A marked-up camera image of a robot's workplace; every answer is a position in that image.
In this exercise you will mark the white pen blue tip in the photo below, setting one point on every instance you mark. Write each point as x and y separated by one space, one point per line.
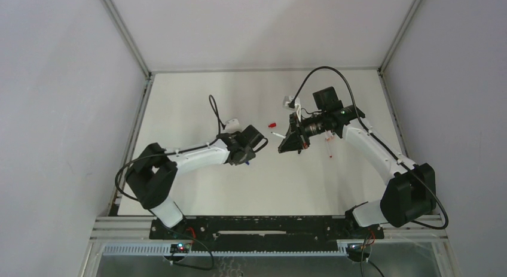
278 135

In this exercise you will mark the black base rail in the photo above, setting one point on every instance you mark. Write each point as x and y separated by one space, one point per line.
265 234

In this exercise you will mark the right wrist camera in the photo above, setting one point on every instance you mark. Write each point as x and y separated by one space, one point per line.
291 102

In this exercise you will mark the controller board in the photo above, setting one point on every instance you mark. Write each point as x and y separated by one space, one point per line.
356 253
180 248

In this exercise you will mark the white pen red tip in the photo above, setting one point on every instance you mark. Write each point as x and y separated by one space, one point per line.
328 146

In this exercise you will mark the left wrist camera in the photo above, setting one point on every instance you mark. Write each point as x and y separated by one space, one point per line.
232 125

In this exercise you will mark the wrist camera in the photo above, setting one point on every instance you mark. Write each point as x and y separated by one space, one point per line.
291 102
232 125

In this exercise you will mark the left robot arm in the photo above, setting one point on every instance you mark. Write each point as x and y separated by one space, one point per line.
151 176

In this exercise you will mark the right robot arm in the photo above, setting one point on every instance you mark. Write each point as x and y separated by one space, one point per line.
410 188

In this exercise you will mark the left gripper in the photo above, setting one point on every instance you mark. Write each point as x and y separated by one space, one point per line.
246 154

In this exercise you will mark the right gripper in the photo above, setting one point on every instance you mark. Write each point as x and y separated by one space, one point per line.
296 130

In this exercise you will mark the right controller board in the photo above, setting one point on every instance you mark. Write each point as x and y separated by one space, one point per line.
356 253

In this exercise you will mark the left controller board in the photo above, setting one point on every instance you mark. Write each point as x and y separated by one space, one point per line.
180 248

